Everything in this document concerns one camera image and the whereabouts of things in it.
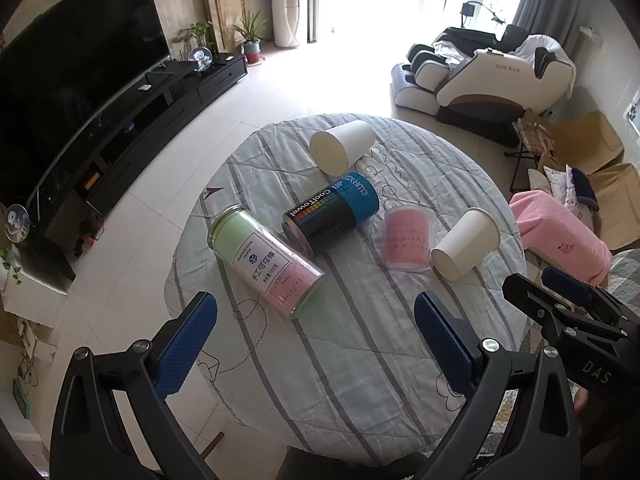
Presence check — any near white paper cup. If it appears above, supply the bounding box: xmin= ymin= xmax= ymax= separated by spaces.
xmin=431 ymin=207 xmax=500 ymax=281

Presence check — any glass globe ornament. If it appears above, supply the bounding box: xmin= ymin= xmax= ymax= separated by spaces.
xmin=188 ymin=47 xmax=214 ymax=73

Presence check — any white standing air conditioner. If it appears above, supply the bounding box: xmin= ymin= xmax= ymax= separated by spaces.
xmin=271 ymin=0 xmax=300 ymax=48

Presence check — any white massage chair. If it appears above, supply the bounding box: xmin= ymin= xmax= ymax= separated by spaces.
xmin=392 ymin=25 xmax=577 ymax=124

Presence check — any brown cardboard box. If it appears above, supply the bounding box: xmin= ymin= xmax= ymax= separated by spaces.
xmin=544 ymin=112 xmax=640 ymax=252

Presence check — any round mirror ornament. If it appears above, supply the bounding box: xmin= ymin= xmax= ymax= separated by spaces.
xmin=4 ymin=204 xmax=30 ymax=244

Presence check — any black TV cabinet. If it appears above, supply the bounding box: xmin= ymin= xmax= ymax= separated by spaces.
xmin=17 ymin=53 xmax=247 ymax=288

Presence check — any white paper cup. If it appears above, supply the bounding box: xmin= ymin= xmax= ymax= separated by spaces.
xmin=309 ymin=120 xmax=375 ymax=177
xmin=431 ymin=207 xmax=500 ymax=281

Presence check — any large black television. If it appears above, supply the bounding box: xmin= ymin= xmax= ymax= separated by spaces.
xmin=1 ymin=0 xmax=168 ymax=205

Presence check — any leafy plant on cabinet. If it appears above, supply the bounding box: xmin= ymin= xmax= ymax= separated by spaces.
xmin=172 ymin=21 xmax=218 ymax=61

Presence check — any potted plant red pot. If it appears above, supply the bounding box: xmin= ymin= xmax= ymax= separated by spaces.
xmin=232 ymin=11 xmax=265 ymax=65

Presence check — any far white paper cup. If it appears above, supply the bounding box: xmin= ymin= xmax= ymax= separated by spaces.
xmin=309 ymin=120 xmax=375 ymax=177

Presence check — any striped quilted table cloth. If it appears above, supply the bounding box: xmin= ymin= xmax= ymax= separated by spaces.
xmin=165 ymin=115 xmax=526 ymax=465

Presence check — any clear pink plastic cup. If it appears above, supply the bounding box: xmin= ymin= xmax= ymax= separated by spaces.
xmin=384 ymin=206 xmax=434 ymax=272

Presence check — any green and pink glass jar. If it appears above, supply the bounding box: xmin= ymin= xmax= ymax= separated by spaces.
xmin=207 ymin=205 xmax=324 ymax=318

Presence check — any grey curtain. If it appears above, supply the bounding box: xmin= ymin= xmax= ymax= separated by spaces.
xmin=513 ymin=0 xmax=589 ymax=53

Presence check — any blue and black metal can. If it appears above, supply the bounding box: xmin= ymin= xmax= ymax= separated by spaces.
xmin=282 ymin=171 xmax=380 ymax=258

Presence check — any pink folded towel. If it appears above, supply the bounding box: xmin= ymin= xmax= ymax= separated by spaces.
xmin=509 ymin=190 xmax=612 ymax=285

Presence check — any person's hand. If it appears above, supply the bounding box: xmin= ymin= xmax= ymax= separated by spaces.
xmin=573 ymin=387 xmax=589 ymax=431

